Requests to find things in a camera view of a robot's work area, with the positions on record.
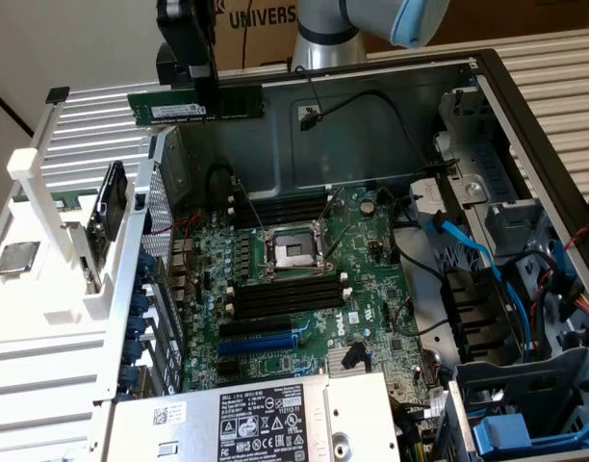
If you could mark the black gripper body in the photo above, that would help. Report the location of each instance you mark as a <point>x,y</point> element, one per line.
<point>184,29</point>

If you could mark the green RAM stick white label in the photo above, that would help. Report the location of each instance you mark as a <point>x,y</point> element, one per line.
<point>164,110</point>

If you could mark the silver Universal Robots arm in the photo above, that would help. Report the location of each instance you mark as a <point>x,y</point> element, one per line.
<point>323,38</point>

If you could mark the black RAM slot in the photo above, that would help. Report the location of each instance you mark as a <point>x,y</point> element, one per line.
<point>287,292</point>
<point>287,302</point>
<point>287,283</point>
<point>287,311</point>
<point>280,215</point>
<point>280,202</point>

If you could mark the cardboard box Universal print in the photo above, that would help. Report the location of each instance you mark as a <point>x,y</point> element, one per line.
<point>261,29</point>

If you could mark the thin metal locking lever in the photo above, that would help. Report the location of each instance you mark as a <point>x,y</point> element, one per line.
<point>250,206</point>
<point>334,204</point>

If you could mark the black hard disk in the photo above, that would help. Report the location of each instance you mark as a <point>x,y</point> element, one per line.
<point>110,202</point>

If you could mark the open grey PC case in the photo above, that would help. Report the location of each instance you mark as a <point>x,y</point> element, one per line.
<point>352,144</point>

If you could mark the round coin cell battery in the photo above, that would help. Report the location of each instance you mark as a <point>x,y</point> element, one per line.
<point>368,207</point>

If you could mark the long black expansion slot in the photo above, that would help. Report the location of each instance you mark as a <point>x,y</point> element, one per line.
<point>255,329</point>

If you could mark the silver CPU chip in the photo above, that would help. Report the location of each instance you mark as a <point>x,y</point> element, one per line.
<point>19,258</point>

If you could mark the blue expansion slot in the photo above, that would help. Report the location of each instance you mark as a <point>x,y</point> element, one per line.
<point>256,345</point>

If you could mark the white parts rack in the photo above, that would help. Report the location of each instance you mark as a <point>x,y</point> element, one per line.
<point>39,289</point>

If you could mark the green Dell motherboard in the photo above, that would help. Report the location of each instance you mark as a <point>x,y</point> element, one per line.
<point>371,298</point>

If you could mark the grey metal disk bay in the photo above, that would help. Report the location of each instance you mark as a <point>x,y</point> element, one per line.
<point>472,154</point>

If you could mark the short black expansion slot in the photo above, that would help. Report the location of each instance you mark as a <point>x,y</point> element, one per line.
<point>228,368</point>

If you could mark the small silver chipset heatsink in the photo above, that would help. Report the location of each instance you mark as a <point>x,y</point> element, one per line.
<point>340,360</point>

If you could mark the plain brown cardboard box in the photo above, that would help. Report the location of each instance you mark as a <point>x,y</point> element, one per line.
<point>516,19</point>

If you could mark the silver power supply with labels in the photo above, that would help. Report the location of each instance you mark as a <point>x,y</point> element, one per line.
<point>256,423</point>

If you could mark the blue plastic latch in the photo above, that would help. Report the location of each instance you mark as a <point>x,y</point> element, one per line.
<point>506,433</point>

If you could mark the CPU socket metal frame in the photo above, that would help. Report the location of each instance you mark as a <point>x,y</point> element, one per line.
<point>294,250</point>

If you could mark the graphics card metal bracket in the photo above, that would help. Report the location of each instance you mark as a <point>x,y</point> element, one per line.
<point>85,250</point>

